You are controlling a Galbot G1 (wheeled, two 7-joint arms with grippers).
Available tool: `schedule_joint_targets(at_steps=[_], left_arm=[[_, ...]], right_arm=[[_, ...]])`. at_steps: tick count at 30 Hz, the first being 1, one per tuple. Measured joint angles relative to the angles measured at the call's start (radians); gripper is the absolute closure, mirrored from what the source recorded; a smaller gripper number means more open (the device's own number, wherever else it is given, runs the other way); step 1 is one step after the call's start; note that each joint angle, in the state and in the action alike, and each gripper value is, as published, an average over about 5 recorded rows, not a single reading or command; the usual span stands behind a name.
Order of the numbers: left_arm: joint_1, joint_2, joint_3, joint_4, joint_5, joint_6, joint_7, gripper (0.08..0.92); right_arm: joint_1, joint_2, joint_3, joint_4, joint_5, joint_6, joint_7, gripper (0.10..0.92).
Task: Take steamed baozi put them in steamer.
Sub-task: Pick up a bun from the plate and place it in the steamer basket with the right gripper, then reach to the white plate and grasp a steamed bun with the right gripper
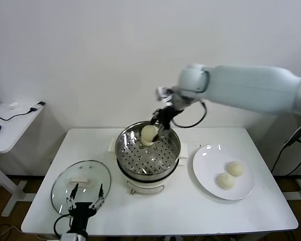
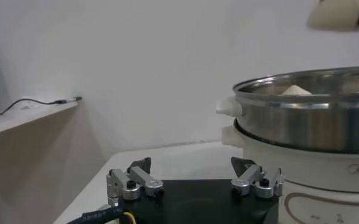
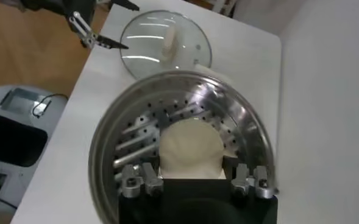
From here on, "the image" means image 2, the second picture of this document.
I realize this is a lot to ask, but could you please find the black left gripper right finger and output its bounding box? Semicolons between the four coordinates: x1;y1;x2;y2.
230;156;285;200

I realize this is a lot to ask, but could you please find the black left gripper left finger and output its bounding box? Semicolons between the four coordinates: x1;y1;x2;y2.
105;157;165;208

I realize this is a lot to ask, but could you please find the white steamed baozi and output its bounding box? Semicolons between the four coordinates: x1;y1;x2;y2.
306;0;359;32
278;84;313;97

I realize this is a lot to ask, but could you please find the stainless steel steamer basket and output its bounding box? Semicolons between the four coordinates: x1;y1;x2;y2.
215;65;359;155

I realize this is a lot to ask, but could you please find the white electric pot base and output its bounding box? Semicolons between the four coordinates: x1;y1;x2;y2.
221;117;359;224

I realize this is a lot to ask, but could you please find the white side desk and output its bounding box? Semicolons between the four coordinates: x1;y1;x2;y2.
0;99;79;138

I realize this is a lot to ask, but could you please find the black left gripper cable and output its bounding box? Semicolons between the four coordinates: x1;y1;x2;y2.
65;206;137;224

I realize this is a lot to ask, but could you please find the grey black cable dongle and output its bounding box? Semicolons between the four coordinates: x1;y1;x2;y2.
54;96;83;105

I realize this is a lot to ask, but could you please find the black desk cable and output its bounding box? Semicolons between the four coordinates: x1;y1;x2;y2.
0;97;58;116

